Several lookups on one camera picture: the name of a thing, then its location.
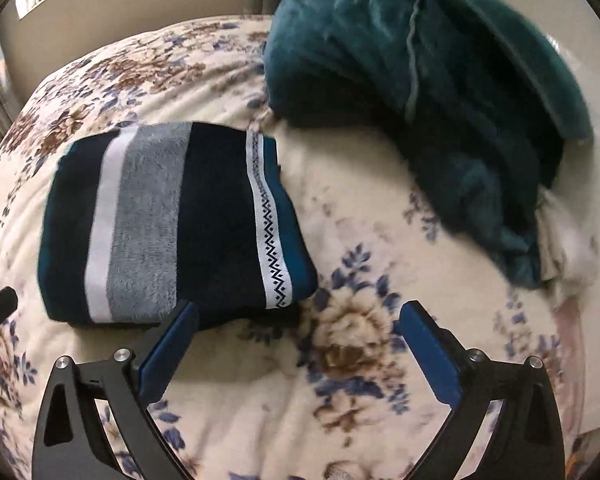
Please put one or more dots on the floral bed blanket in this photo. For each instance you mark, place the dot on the floral bed blanket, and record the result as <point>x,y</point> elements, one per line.
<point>360,260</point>

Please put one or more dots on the navy grey striped towel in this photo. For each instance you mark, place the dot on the navy grey striped towel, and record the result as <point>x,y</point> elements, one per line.
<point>180,225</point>

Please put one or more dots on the teal fleece blanket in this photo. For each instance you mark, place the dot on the teal fleece blanket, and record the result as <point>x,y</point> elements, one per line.
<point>430,85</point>

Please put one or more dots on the white cloth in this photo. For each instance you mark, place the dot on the white cloth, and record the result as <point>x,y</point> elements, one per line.
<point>572,250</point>

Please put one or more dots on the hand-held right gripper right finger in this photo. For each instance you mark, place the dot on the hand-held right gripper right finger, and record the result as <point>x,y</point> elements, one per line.
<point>430,355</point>

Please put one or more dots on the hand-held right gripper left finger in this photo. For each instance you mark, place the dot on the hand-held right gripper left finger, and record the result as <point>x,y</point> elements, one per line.
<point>167,355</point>

